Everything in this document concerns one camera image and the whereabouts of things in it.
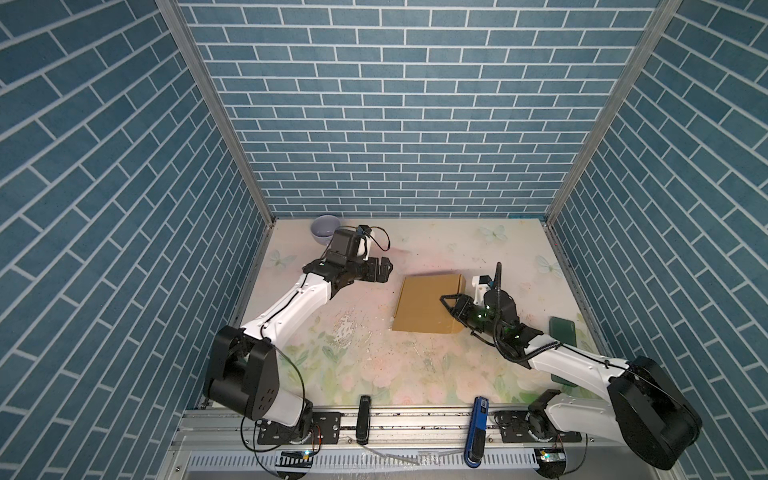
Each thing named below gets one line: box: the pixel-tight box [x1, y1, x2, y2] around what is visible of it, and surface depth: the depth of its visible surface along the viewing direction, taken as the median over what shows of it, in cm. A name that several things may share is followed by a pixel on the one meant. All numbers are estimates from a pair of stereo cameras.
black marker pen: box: [356, 395, 371, 445], surface depth 77 cm
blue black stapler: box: [464, 396, 489, 468], surface depth 73 cm
